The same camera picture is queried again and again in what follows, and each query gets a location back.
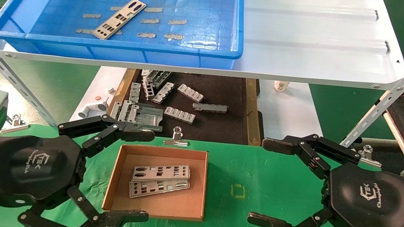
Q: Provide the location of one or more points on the narrow grey metal bracket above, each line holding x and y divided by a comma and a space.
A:
125, 110
115, 110

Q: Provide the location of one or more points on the green table cloth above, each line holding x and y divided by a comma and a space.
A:
255, 169

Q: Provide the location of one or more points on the small grey metal bracket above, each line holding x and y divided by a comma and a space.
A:
134, 92

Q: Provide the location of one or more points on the shallow brown cardboard box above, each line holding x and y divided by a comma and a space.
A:
164, 207

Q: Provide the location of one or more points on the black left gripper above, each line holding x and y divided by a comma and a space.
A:
36, 168

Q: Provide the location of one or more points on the perforated white shelf strut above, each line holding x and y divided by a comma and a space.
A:
11, 75
390, 93

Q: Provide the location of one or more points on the white metal shelf board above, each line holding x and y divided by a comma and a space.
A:
303, 45

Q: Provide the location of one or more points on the flat grey metal plate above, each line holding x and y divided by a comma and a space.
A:
148, 116

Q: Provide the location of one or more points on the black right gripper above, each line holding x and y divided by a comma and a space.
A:
373, 201

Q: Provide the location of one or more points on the ladder shaped metal bracket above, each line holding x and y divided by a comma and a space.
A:
148, 88

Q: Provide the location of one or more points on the blue plastic tray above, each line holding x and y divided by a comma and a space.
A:
204, 4

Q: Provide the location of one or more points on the dark metal bracket pile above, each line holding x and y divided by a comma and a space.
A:
159, 78

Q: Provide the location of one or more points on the black tray with wooden rim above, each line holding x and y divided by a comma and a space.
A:
219, 129

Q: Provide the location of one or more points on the small white cap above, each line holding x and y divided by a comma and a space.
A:
110, 89

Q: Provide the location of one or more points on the silver binder clip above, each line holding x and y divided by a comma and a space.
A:
368, 159
176, 140
14, 124

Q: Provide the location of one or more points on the dark grey metal bar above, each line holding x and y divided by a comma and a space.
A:
209, 108

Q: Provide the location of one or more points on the printed paper cup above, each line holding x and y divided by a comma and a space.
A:
281, 86

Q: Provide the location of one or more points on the cream pipe with red strip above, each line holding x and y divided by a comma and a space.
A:
397, 134

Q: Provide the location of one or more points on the white plastic pipe fitting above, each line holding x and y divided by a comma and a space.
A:
94, 108

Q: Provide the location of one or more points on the grey slotted metal bracket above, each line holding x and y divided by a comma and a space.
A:
191, 93
180, 115
163, 93

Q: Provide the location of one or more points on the silver metal IO shield plate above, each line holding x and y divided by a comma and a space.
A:
155, 190
118, 19
160, 173

